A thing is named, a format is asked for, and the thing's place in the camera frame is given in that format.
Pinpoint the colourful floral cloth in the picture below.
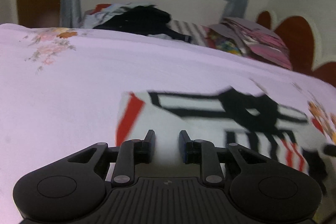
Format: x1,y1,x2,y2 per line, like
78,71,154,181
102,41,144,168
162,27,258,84
206,30,242,56

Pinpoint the grey striped cloth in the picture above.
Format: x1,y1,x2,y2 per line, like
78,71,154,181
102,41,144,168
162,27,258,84
168,20,209,47

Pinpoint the pink floral bed sheet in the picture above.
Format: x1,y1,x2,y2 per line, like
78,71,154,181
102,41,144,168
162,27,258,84
1,24,335,223

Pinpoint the black garment pile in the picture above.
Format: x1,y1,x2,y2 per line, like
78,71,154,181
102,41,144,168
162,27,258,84
94,5,192,43

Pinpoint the striped knit sweater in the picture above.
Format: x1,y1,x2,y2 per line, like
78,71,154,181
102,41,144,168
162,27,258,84
115,88,327,185

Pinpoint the folded pink grey bedding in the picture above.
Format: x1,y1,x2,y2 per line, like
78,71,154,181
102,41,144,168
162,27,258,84
209,17,292,70

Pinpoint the red white headboard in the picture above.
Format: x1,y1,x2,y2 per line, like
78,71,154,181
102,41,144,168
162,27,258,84
256,11,335,86

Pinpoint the light clothes pile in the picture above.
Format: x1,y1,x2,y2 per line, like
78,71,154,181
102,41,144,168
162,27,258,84
81,3,139,29

